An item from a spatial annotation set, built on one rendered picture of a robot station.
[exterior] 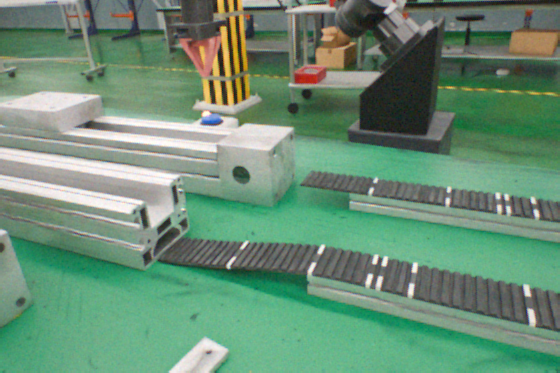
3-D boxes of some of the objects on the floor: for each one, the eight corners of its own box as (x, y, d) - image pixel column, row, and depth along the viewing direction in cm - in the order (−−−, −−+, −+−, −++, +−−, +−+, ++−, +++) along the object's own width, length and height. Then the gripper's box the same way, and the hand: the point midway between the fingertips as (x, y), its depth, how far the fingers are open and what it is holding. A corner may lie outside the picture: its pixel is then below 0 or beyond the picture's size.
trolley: (400, 100, 388) (408, -18, 346) (397, 118, 340) (406, -16, 299) (293, 97, 418) (290, -12, 377) (277, 113, 371) (271, -9, 330)
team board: (-12, 83, 566) (-66, -80, 487) (15, 75, 611) (-31, -76, 531) (88, 82, 540) (46, -93, 460) (109, 74, 584) (73, -87, 505)
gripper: (194, -11, 68) (206, 83, 74) (225, -14, 76) (233, 71, 82) (160, -10, 70) (174, 82, 76) (194, -12, 79) (204, 70, 85)
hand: (204, 72), depth 79 cm, fingers closed
